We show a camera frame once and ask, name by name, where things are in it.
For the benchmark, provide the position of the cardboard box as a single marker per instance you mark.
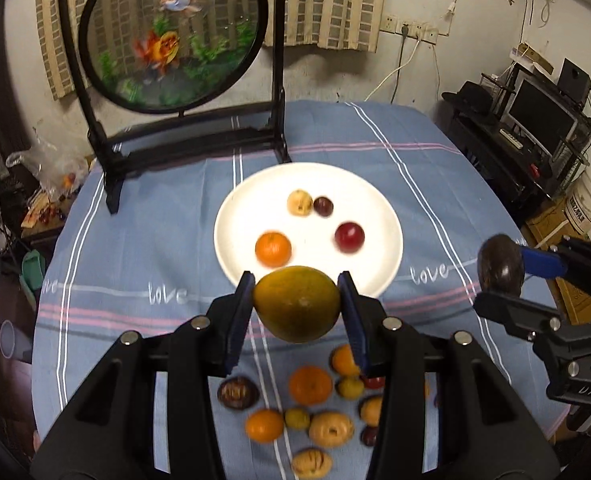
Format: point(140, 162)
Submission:
point(550, 222)

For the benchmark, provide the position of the white wall outlet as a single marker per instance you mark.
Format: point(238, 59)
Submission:
point(415, 30)

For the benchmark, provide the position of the goldfish screen on black stand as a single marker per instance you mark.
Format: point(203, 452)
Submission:
point(175, 35)

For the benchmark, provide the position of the clear plastic bag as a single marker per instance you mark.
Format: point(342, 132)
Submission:
point(45, 160)

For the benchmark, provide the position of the white power strip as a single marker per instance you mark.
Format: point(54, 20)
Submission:
point(514, 138)

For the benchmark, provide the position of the white plastic bucket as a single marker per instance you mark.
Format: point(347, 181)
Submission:
point(588, 202)

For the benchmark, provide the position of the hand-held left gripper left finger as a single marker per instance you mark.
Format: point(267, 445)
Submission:
point(240, 320)

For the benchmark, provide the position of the computer monitor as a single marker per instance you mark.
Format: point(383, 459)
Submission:
point(540, 110)

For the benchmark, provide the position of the small yellow-green fruit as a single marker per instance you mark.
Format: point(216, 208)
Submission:
point(297, 418)
point(350, 388)

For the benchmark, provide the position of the round tan fruit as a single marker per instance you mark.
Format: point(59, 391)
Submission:
point(300, 203)

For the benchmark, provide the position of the black hat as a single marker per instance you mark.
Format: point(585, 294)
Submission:
point(470, 97)

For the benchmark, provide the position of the beige checked curtain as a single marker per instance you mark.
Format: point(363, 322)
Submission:
point(325, 0)

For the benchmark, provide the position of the red plum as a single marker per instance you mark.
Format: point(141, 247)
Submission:
point(349, 237)

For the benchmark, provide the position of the white round plate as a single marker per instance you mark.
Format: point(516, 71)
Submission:
point(375, 200)

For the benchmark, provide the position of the small dark purple fruit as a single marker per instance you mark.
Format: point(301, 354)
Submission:
point(323, 206)

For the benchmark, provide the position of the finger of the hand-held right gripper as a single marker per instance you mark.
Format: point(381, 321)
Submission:
point(515, 310)
point(540, 262)

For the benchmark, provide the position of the clear plastic cup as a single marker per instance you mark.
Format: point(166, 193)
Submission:
point(8, 339)

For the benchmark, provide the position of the black equipment rack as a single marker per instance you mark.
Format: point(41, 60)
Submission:
point(490, 155)

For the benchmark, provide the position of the dark red fruit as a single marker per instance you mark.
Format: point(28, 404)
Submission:
point(369, 436)

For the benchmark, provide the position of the blue striped tablecloth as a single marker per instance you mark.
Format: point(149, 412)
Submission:
point(150, 220)

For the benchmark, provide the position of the yellow-green mango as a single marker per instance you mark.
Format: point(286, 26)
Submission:
point(298, 305)

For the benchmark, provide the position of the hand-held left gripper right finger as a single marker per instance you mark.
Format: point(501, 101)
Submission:
point(355, 325)

